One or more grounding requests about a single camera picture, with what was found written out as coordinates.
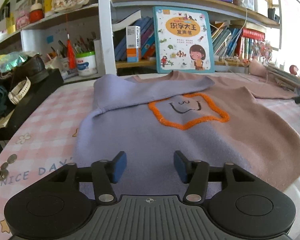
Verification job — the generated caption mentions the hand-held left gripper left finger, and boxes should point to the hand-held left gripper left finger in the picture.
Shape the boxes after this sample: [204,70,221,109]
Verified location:
[41,151,127,204]

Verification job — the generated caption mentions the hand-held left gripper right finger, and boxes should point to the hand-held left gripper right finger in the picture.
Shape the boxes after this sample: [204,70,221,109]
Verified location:
[173,150,256,204]

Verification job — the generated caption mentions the purple and pink sweater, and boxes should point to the purple and pink sweater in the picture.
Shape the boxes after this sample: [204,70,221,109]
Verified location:
[73,70,300,193]

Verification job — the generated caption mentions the stack of flat books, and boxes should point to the stack of flat books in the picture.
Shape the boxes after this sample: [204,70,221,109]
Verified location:
[266,62,300,92]

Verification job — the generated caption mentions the pink plush pouch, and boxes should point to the pink plush pouch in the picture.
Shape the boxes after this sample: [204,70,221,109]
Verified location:
[248,59,269,77]

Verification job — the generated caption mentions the colourful bead bouquet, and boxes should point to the colourful bead bouquet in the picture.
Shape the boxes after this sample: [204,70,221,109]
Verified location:
[250,41,273,60]

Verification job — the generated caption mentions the pearl strand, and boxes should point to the pearl strand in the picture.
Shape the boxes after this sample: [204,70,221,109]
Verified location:
[220,56,248,65]

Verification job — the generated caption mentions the thick red dictionaries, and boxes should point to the thick red dictionaries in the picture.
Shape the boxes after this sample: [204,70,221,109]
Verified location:
[236,27,266,58]

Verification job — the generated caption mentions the pink checkered table mat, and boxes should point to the pink checkered table mat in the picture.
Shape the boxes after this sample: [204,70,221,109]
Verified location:
[0,72,300,240]

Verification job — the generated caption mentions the leaning thin picture books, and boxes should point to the leaning thin picture books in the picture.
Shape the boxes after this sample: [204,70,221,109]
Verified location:
[211,21,243,57]

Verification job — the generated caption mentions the white tub with green rim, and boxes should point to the white tub with green rim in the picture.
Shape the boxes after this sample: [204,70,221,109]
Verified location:
[75,52,97,77]

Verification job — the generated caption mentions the black rectangular box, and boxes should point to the black rectangular box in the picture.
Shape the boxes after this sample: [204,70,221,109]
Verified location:
[0,69,64,140]

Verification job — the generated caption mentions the group of silver coins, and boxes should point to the group of silver coins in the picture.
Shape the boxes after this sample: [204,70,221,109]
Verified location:
[0,154,18,190]

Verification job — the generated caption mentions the red tassel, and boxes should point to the red tassel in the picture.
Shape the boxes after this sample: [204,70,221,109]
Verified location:
[66,15,76,69]

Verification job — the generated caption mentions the white and orange carton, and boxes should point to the white and orange carton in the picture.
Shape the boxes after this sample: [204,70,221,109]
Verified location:
[126,26,142,63]

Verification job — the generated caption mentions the children's picture sound book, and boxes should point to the children's picture sound book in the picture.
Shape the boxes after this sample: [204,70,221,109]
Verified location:
[152,6,215,74]

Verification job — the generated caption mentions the white wristwatch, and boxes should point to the white wristwatch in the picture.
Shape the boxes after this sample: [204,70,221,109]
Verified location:
[8,77,31,105]

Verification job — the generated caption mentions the bunch of pens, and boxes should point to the bunch of pens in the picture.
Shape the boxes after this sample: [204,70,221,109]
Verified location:
[49,31,95,58]

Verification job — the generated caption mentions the blue book set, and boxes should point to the blue book set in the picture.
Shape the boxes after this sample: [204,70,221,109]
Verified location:
[114,16,157,62]

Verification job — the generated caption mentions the dark leather shoe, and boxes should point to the dark leather shoe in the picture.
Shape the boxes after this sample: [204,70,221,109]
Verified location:
[14,54,49,84]

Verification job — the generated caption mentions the white wooden bookshelf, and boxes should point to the white wooden bookshelf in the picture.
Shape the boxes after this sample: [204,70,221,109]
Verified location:
[0,0,283,80]

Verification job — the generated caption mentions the iridescent green foil bag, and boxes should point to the iridescent green foil bag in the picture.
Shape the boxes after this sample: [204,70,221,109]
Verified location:
[0,51,38,72]

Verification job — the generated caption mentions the red round jar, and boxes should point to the red round jar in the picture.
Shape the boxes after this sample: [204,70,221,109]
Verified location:
[29,0,44,23]

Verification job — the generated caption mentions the green potted plant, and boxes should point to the green potted plant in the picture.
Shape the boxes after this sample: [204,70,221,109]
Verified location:
[0,0,13,25]

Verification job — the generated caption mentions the white charging cable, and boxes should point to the white charging cable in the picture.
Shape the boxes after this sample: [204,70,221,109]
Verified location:
[233,0,248,27]

